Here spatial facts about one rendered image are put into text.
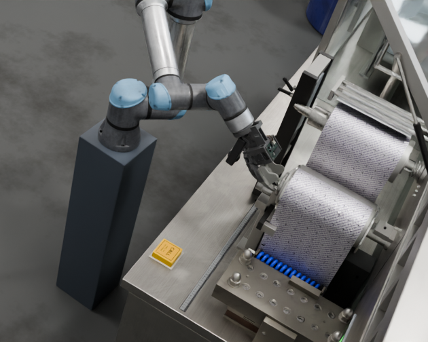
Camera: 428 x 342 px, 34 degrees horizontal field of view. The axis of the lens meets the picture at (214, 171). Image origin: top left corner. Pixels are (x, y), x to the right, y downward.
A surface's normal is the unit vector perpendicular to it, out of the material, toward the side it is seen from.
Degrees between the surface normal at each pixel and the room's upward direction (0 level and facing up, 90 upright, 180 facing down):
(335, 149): 92
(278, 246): 90
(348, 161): 92
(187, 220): 0
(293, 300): 0
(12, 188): 0
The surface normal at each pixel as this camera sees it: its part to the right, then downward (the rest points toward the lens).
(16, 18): 0.25, -0.69
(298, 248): -0.45, 0.54
